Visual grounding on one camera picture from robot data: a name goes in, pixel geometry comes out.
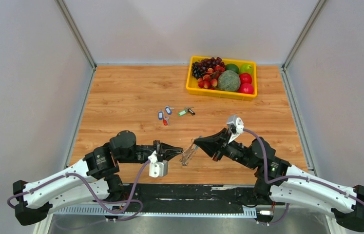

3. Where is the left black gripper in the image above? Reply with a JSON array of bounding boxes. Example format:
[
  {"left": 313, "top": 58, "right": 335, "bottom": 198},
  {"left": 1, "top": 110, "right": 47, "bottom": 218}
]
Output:
[{"left": 118, "top": 140, "right": 183, "bottom": 163}]

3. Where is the green tag key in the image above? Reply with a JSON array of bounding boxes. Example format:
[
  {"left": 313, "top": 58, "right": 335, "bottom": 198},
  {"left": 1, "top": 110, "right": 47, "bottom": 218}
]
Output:
[{"left": 178, "top": 110, "right": 187, "bottom": 117}]

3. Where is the lower red apple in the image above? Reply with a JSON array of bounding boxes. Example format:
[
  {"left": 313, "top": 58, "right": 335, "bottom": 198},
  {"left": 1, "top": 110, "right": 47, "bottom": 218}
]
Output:
[{"left": 238, "top": 83, "right": 254, "bottom": 95}]

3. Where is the right aluminium corner post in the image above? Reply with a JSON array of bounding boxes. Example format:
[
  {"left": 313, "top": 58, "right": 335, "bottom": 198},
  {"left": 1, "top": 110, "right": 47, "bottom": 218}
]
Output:
[{"left": 282, "top": 0, "right": 328, "bottom": 70}]

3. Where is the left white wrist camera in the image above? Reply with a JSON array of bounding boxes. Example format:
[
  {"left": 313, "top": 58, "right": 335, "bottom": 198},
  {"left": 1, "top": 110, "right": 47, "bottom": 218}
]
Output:
[{"left": 148, "top": 151, "right": 169, "bottom": 178}]

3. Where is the upper red apple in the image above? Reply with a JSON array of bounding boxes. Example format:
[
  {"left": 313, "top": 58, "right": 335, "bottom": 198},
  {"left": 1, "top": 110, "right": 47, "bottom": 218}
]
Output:
[{"left": 239, "top": 73, "right": 252, "bottom": 84}]

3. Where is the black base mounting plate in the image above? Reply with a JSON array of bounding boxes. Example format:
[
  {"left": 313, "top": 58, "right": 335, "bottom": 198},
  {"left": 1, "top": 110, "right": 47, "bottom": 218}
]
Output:
[{"left": 133, "top": 184, "right": 272, "bottom": 214}]

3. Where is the blue tag key left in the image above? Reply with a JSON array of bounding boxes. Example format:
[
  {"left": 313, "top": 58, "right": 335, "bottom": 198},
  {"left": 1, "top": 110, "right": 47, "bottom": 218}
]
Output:
[{"left": 158, "top": 111, "right": 165, "bottom": 120}]

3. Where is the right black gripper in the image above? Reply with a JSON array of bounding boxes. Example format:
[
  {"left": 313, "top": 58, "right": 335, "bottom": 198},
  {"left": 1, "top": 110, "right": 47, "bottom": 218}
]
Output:
[{"left": 193, "top": 128, "right": 257, "bottom": 171}]

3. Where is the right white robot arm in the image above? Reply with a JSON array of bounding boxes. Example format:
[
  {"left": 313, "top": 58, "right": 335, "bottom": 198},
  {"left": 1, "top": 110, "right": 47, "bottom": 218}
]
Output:
[{"left": 194, "top": 128, "right": 364, "bottom": 233}]

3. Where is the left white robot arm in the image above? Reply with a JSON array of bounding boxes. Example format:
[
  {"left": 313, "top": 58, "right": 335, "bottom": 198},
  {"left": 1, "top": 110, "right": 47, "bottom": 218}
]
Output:
[{"left": 7, "top": 130, "right": 183, "bottom": 226}]

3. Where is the yellow plastic fruit tray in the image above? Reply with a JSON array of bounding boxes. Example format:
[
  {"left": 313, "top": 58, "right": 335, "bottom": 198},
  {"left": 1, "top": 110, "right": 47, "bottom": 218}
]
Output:
[{"left": 186, "top": 56, "right": 257, "bottom": 100}]

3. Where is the green netted melon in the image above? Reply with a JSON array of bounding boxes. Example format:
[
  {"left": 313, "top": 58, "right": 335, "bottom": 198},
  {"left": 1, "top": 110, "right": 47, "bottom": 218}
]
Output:
[{"left": 218, "top": 70, "right": 241, "bottom": 92}]

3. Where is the red cherries cluster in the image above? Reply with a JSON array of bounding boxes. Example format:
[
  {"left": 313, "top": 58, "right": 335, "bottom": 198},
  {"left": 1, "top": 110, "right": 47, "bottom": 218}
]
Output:
[{"left": 192, "top": 65, "right": 225, "bottom": 90}]

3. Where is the red apple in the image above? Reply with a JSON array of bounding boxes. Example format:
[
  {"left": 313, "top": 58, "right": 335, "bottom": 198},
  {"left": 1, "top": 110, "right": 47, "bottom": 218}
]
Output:
[
  {"left": 238, "top": 83, "right": 254, "bottom": 95},
  {"left": 239, "top": 73, "right": 252, "bottom": 84}
]

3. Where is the dark green lime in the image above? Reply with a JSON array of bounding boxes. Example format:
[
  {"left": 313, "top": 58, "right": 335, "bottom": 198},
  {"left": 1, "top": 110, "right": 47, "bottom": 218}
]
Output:
[{"left": 225, "top": 63, "right": 240, "bottom": 74}]

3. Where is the large keyring with small rings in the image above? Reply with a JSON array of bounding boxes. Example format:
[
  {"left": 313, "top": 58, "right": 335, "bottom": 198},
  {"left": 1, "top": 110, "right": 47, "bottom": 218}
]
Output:
[{"left": 180, "top": 139, "right": 199, "bottom": 166}]

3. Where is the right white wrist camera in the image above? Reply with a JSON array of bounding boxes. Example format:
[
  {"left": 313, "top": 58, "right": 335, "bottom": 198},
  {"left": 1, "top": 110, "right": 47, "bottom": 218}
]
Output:
[{"left": 227, "top": 115, "right": 244, "bottom": 144}]

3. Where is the left aluminium corner post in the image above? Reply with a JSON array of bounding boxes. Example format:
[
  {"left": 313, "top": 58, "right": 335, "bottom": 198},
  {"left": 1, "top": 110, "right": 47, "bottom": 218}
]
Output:
[{"left": 55, "top": 0, "right": 98, "bottom": 70}]

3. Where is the aluminium corner post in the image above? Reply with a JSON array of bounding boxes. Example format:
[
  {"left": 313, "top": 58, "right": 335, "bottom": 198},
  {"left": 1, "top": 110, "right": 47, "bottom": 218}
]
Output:
[
  {"left": 282, "top": 0, "right": 328, "bottom": 70},
  {"left": 55, "top": 0, "right": 98, "bottom": 70}
]

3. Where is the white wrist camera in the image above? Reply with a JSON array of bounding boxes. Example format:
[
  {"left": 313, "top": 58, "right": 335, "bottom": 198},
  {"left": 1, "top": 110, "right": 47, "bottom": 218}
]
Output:
[
  {"left": 227, "top": 115, "right": 244, "bottom": 144},
  {"left": 148, "top": 151, "right": 169, "bottom": 178}
]

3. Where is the dark purple grape bunch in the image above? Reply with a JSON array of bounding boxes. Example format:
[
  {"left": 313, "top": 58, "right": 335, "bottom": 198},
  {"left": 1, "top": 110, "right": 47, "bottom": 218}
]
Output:
[{"left": 191, "top": 57, "right": 226, "bottom": 79}]

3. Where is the light green apple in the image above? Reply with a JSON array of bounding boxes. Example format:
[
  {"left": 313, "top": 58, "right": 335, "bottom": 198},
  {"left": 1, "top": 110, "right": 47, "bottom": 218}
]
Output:
[{"left": 240, "top": 63, "right": 255, "bottom": 75}]

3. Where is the aluminium front rail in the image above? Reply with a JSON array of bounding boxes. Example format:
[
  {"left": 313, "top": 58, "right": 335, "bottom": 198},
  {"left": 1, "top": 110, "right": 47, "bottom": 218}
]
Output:
[{"left": 33, "top": 181, "right": 331, "bottom": 234}]

